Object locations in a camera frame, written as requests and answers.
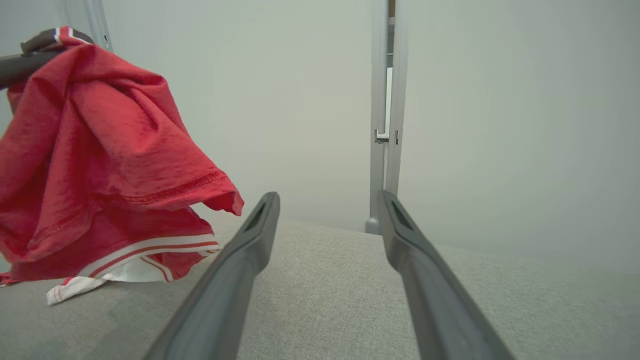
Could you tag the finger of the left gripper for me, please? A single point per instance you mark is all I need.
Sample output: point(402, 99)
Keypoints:
point(40, 42)
point(20, 67)

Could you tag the grey partition post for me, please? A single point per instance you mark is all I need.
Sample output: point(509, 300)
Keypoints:
point(399, 100)
point(377, 100)

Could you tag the light grey pole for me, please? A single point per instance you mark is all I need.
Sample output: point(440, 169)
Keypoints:
point(97, 22)

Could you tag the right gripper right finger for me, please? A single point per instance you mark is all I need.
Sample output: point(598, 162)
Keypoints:
point(440, 310)

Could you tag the red jersey with black lettering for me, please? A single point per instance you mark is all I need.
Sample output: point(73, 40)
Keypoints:
point(100, 150)

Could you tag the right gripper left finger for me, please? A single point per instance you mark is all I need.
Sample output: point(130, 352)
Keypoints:
point(220, 300)

